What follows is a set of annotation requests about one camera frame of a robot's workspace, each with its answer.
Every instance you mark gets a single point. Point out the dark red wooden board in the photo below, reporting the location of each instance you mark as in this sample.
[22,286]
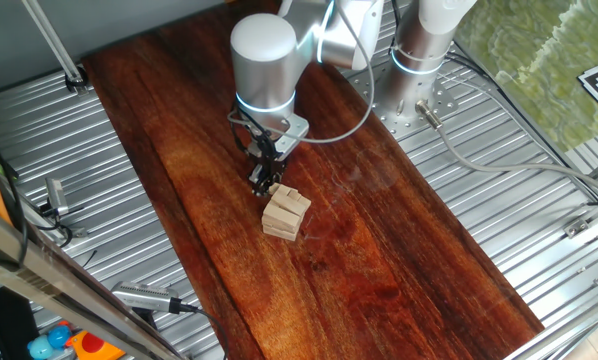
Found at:
[354,250]

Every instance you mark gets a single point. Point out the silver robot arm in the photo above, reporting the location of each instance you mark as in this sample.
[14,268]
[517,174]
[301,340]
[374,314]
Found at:
[264,65]

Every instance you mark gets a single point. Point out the small grey camera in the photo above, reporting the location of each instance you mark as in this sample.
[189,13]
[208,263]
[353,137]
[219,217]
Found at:
[56,195]

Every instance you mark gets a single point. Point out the aluminium corner bracket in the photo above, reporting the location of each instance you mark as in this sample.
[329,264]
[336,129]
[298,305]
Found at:
[576,227]

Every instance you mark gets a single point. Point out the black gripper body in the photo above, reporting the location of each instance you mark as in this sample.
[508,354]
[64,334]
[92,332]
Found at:
[266,152]

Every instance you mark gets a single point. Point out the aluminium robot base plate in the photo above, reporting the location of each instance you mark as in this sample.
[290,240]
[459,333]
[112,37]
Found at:
[404,129]

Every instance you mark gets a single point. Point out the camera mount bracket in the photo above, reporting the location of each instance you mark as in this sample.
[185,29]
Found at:
[144,316]

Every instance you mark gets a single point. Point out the aluminium stand pole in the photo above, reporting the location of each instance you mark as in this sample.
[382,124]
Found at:
[54,45]

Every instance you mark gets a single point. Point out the steel frame bar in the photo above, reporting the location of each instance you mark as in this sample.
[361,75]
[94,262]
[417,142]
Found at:
[54,280]

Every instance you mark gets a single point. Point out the silver ribbed camera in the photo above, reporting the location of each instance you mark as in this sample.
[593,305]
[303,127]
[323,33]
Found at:
[141,296]

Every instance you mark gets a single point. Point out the light blue round toy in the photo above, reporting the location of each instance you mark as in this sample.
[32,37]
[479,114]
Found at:
[40,347]

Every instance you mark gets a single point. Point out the orange emergency stop box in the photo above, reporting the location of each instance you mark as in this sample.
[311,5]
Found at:
[94,345]

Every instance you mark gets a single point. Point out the black equipment case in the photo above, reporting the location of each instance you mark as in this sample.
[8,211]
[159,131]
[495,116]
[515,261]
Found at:
[4,325]

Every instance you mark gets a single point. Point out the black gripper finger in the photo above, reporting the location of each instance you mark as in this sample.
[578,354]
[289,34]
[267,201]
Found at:
[275,179]
[258,184]

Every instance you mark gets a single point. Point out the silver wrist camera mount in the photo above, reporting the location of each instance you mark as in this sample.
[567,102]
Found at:
[294,131]

